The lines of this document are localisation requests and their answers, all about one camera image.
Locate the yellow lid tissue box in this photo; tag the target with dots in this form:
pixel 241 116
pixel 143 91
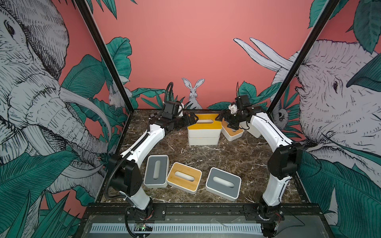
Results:
pixel 206 127

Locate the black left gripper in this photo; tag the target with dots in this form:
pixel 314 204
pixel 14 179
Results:
pixel 187 122

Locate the white bottom tissue box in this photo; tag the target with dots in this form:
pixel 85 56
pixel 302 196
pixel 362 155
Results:
pixel 203 141

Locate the black corner frame post left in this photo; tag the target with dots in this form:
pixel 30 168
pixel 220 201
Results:
pixel 84 10

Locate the black corner frame post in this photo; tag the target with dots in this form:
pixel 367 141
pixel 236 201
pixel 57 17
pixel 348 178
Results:
pixel 319 25
pixel 84 10

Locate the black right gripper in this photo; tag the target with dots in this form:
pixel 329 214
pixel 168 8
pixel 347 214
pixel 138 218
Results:
pixel 227 119

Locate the grey lid tissue box right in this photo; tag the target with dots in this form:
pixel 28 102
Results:
pixel 223 184

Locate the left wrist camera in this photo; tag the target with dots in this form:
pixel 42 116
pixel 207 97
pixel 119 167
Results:
pixel 171 110

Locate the grey lid tissue box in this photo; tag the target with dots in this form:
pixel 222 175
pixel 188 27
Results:
pixel 223 184
pixel 157 169

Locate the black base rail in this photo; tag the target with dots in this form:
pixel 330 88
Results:
pixel 163 211

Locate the grey lid tissue box left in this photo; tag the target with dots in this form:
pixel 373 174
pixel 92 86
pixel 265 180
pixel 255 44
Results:
pixel 157 169

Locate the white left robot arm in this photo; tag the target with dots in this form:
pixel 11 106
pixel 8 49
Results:
pixel 123 179

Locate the front bamboo lid tissue box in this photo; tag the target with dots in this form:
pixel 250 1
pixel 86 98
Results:
pixel 184 177

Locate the small bamboo lid tissue box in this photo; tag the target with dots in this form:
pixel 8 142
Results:
pixel 229 133

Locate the black corner frame post right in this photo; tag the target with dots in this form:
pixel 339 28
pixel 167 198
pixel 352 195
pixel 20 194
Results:
pixel 319 25

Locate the white vented strip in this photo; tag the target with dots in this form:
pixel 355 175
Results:
pixel 177 228

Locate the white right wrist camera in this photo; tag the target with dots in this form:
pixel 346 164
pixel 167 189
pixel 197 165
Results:
pixel 241 102

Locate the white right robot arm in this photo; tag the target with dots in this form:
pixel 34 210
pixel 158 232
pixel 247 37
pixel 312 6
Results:
pixel 282 165

